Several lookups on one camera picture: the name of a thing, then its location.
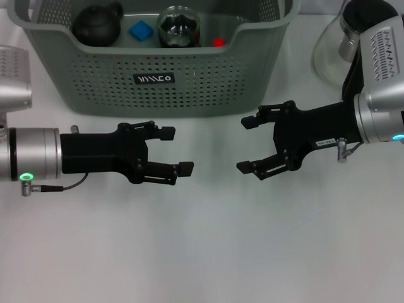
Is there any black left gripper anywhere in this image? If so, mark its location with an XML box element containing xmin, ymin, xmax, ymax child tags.
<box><xmin>59</xmin><ymin>120</ymin><xmax>194</xmax><ymax>186</ymax></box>

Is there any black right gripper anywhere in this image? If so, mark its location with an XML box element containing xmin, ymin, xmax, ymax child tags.
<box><xmin>235</xmin><ymin>100</ymin><xmax>362</xmax><ymax>181</ymax></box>

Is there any blue four-stud brick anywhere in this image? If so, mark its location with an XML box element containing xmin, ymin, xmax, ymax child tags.
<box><xmin>128</xmin><ymin>20</ymin><xmax>155</xmax><ymax>42</ymax></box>

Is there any glass teacup with black base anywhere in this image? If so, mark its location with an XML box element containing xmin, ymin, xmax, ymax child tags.
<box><xmin>157</xmin><ymin>5</ymin><xmax>201</xmax><ymax>48</ymax></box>

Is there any grey perforated storage bin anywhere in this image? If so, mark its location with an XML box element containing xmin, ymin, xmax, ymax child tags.
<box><xmin>6</xmin><ymin>0</ymin><xmax>299</xmax><ymax>119</ymax></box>

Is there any dark clay teapot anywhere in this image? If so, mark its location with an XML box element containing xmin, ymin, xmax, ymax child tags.
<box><xmin>71</xmin><ymin>1</ymin><xmax>124</xmax><ymax>47</ymax></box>

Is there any right wrist cable silver plug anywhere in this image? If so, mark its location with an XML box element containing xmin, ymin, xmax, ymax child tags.
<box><xmin>336</xmin><ymin>137</ymin><xmax>364</xmax><ymax>164</ymax></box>

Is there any glass carafe with black handle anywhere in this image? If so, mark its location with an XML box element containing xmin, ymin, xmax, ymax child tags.
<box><xmin>311</xmin><ymin>0</ymin><xmax>400</xmax><ymax>102</ymax></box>

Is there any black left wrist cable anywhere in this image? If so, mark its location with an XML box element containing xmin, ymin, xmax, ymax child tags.
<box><xmin>20</xmin><ymin>174</ymin><xmax>88</xmax><ymax>198</ymax></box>

